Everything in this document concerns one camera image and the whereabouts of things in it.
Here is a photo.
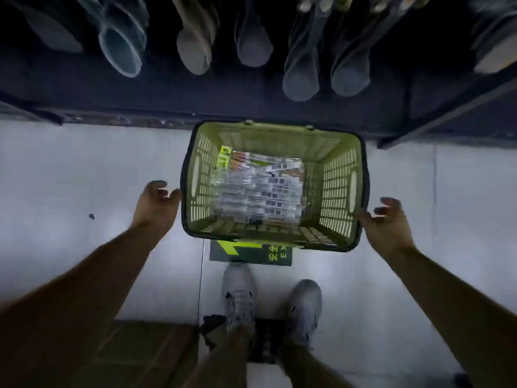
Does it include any person's right hand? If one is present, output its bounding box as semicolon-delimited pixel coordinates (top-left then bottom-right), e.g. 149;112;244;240
355;196;417;261

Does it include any person's left hand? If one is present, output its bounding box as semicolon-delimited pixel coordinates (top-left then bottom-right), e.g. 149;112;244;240
131;180;183;243

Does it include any person's left forearm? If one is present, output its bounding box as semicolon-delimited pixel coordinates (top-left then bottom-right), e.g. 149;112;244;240
0;223;163;388

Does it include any person's right forearm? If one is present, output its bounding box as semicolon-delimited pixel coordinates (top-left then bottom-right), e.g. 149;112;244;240
383;246;517;388

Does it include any green plastic shopping basket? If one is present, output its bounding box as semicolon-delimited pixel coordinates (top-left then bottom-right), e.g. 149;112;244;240
180;120;370;253

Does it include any yellow-green labelled packet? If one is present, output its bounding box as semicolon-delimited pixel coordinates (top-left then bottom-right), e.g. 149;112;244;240
216;145;233;170

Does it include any pile of clear packaged items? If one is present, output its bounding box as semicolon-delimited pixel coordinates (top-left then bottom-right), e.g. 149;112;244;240
210;149;306;227

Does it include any green floor sign sticker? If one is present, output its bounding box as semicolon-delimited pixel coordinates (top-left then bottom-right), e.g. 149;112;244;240
209;239;293;267

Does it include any person's right grey shoe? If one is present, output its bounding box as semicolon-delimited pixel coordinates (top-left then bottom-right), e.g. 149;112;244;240
284;279;323;349

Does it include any person's grey shoe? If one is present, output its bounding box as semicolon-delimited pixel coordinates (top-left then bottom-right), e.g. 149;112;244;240
284;279;323;349
221;262;258;337

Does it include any dark shelf unit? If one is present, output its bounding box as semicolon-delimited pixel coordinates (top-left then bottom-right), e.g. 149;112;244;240
0;0;517;150

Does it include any person's left grey shoe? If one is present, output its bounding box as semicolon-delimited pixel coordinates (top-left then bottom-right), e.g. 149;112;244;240
221;262;258;337

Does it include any black floor object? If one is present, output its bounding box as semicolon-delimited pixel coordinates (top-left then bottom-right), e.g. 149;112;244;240
200;314;292;365

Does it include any clear hanging scoop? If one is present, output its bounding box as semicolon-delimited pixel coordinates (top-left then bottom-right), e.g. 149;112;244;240
73;0;150;79

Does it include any row of hanging kitchen ladles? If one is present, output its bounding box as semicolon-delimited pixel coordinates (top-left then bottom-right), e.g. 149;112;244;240
0;0;517;102

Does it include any person's right leg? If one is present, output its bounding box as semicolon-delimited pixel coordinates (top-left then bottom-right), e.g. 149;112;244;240
278;341;354;388

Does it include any person's leg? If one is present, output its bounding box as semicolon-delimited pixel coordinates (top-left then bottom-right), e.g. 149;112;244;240
181;326;256;388
278;341;354;388

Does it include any brown cardboard box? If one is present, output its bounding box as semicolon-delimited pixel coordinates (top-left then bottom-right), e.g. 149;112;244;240
71;320;200;388

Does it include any person's left leg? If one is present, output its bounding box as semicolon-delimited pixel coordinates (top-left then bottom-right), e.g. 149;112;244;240
181;326;256;388

